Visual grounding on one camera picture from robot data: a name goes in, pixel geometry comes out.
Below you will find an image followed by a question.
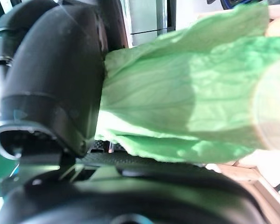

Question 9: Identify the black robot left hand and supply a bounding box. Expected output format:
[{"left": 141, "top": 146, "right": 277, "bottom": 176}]
[{"left": 0, "top": 0, "right": 266, "bottom": 224}]

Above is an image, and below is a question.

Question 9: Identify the napa cabbage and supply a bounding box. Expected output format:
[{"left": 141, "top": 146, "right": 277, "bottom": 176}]
[{"left": 94, "top": 0, "right": 280, "bottom": 164}]

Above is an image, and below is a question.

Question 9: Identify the blue plastic shopping basket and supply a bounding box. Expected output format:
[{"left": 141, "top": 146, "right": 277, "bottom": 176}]
[{"left": 206, "top": 0, "right": 270, "bottom": 10}]

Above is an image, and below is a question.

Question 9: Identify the grey metal cabinet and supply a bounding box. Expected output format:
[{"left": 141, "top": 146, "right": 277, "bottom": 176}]
[{"left": 128, "top": 0, "right": 178, "bottom": 49}]

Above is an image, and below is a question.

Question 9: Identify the wooden slatted crate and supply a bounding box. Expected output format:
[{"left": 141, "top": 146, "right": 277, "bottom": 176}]
[{"left": 205, "top": 149, "right": 280, "bottom": 210}]

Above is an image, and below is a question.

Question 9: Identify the tan brown potato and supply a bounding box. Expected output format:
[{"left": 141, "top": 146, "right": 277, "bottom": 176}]
[{"left": 265, "top": 16, "right": 280, "bottom": 38}]

